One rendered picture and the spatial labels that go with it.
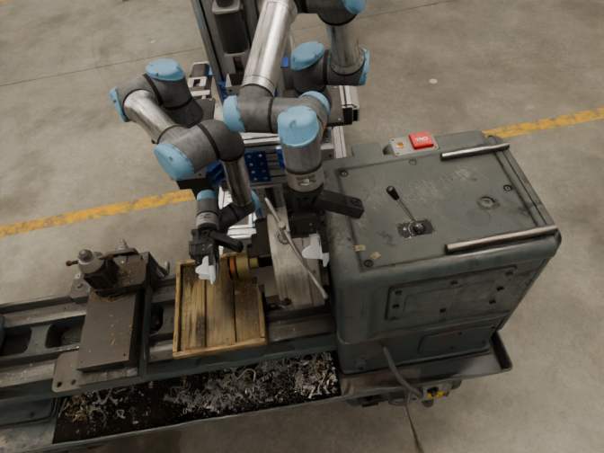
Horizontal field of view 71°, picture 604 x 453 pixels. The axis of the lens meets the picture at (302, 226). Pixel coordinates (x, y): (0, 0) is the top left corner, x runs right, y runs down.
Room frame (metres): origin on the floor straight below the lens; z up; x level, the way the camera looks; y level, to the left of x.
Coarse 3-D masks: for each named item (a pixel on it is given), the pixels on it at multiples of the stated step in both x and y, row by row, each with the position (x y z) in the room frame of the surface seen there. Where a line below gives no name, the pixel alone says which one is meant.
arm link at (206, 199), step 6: (204, 192) 1.01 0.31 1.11; (210, 192) 1.02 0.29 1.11; (198, 198) 1.00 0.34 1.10; (204, 198) 0.99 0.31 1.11; (210, 198) 0.99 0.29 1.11; (216, 198) 1.00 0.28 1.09; (198, 204) 0.97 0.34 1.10; (204, 204) 0.96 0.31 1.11; (210, 204) 0.96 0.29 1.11; (216, 204) 0.97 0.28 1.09; (198, 210) 0.95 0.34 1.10; (204, 210) 0.93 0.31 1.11; (210, 210) 0.93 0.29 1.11; (216, 210) 0.94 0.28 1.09
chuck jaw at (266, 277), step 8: (256, 272) 0.67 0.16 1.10; (264, 272) 0.66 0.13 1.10; (272, 272) 0.66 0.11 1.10; (256, 280) 0.65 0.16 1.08; (264, 280) 0.63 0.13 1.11; (272, 280) 0.63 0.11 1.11; (264, 288) 0.61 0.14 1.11; (272, 288) 0.61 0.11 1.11; (272, 296) 0.58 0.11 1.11; (288, 304) 0.56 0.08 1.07
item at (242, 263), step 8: (232, 256) 0.73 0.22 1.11; (240, 256) 0.72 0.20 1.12; (256, 256) 0.72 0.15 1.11; (232, 264) 0.70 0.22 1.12; (240, 264) 0.70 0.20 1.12; (248, 264) 0.69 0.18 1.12; (256, 264) 0.70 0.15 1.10; (232, 272) 0.68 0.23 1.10; (240, 272) 0.68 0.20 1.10; (248, 272) 0.67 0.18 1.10
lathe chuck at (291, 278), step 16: (272, 224) 0.74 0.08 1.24; (288, 224) 0.73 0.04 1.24; (272, 240) 0.68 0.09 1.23; (272, 256) 0.64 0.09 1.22; (288, 256) 0.63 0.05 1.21; (288, 272) 0.60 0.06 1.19; (304, 272) 0.59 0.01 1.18; (288, 288) 0.57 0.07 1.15; (304, 288) 0.57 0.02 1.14; (304, 304) 0.56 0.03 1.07
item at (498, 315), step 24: (504, 312) 0.51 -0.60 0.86; (384, 336) 0.50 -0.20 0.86; (408, 336) 0.51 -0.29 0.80; (432, 336) 0.50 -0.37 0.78; (456, 336) 0.51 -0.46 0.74; (480, 336) 0.51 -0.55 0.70; (360, 360) 0.50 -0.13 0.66; (384, 360) 0.51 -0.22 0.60; (408, 360) 0.51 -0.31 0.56; (456, 384) 0.52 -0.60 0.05
